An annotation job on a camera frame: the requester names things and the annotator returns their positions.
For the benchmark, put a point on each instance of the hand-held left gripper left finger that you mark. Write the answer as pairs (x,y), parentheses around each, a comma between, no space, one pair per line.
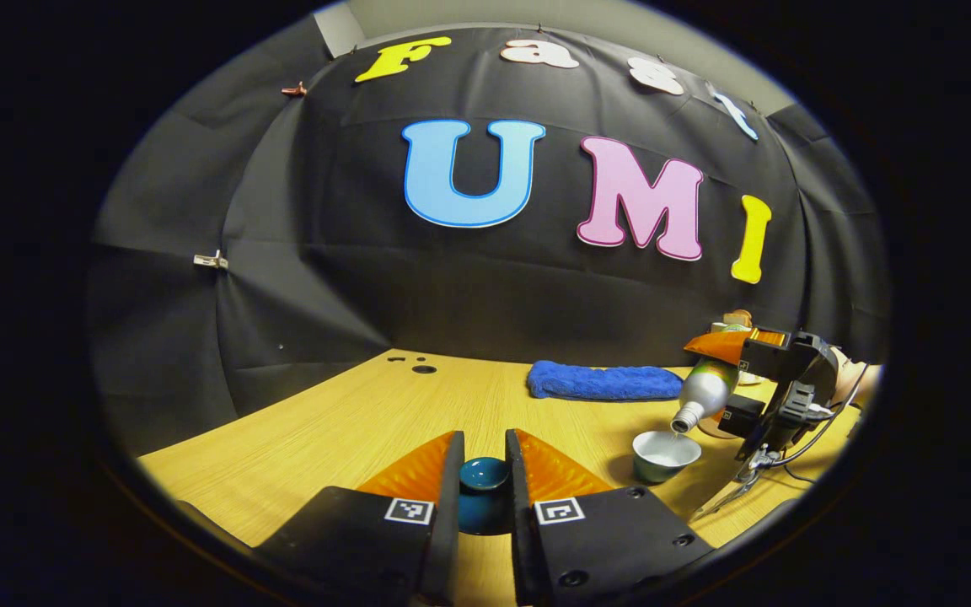
(449,523)

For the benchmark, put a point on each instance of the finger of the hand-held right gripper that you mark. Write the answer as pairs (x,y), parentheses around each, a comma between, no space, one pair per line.
(730,346)
(743,413)

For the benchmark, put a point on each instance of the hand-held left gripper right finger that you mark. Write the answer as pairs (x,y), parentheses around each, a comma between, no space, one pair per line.
(519,523)

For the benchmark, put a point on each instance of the silver green water bottle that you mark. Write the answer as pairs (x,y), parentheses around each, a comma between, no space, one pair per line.
(705,392)

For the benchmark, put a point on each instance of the teal teacup lid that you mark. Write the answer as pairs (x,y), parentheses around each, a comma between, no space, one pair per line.
(484,489)

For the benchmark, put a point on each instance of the grey-green teacup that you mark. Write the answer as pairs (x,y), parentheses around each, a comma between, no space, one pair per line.
(664,464)

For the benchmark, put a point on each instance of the bread slice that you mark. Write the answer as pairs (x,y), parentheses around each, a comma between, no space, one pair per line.
(738,318)

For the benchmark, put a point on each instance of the blue towel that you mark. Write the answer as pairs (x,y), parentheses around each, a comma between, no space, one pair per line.
(603,381)

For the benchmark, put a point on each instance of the black backdrop cloth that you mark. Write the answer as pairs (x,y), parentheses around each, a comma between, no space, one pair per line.
(452,287)

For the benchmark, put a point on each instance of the silver clip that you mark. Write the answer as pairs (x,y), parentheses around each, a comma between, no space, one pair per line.
(210,260)

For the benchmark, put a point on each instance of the red clip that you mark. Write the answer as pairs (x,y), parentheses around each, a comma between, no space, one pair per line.
(294,88)

